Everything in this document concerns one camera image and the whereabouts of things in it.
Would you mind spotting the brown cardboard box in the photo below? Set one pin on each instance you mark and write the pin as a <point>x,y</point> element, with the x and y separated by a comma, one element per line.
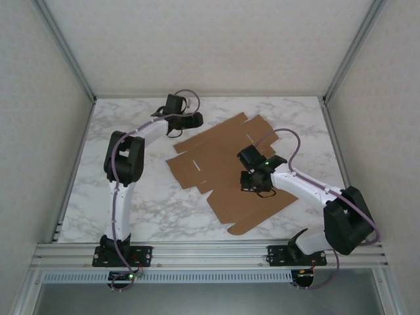
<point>210,157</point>

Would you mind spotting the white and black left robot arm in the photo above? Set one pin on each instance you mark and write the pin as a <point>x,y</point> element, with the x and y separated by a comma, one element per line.
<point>119,210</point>

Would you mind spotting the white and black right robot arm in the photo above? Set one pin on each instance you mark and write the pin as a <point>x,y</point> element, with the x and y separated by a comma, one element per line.
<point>302,187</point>

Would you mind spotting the black controller board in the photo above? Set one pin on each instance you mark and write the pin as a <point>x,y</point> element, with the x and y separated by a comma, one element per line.
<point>121,277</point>
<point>305,274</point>

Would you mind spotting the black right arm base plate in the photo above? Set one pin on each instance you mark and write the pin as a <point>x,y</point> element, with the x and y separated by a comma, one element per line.
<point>277,256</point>

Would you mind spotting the aluminium table side rail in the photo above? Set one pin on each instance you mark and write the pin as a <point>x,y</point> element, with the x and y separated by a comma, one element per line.
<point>80,147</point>
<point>338,147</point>

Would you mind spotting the aluminium mounting rail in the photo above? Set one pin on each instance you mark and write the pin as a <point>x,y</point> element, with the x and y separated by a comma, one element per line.
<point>210,254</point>

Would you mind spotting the aluminium frame post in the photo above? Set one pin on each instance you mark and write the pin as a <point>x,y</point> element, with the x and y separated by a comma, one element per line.
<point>69,55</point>
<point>353,49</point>

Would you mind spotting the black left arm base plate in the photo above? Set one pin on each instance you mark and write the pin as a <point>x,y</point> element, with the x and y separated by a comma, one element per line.
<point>144,254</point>

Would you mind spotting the aluminium frame leg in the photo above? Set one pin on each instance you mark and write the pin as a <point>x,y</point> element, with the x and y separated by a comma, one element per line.
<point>31,288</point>
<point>388,295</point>

